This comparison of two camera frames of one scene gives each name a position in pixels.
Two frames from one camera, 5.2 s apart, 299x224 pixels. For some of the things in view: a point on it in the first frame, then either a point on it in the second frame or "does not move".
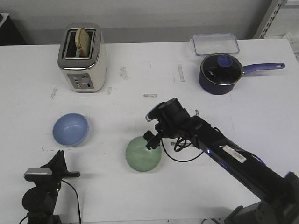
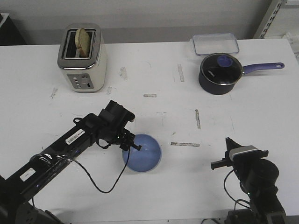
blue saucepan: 212,88 does not move
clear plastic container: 205,44 does not move
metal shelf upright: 274,10 does not move
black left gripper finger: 56,164 → 128,141
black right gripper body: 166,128 → 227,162
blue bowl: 70,129 → 147,158
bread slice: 82,42 does not move
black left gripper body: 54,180 → 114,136
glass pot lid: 222,69 does not move
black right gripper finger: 153,141 → 231,144
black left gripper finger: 64,167 → 138,147
